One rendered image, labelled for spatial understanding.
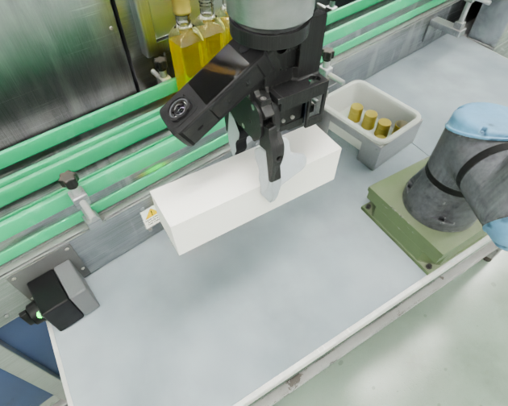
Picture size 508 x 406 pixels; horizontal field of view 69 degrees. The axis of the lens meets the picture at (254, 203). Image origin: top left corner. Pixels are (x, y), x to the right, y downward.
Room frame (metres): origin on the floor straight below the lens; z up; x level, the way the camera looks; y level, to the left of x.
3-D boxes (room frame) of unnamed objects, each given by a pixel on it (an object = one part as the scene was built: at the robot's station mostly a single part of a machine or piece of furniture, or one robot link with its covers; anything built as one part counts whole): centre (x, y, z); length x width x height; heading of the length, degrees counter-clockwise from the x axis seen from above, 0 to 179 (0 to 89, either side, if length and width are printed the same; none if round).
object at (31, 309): (0.26, 0.40, 0.79); 0.04 x 0.03 x 0.04; 39
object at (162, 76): (0.76, 0.22, 0.94); 0.07 x 0.04 x 0.13; 39
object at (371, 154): (0.81, -0.28, 0.79); 0.27 x 0.17 x 0.08; 39
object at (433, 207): (0.49, -0.39, 0.88); 0.15 x 0.15 x 0.10
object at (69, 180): (0.38, 0.28, 0.94); 0.07 x 0.04 x 0.13; 39
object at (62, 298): (0.29, 0.35, 0.79); 0.08 x 0.08 x 0.08; 39
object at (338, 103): (0.79, -0.30, 0.80); 0.22 x 0.17 x 0.09; 39
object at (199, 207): (0.32, 0.00, 1.08); 0.24 x 0.06 x 0.06; 121
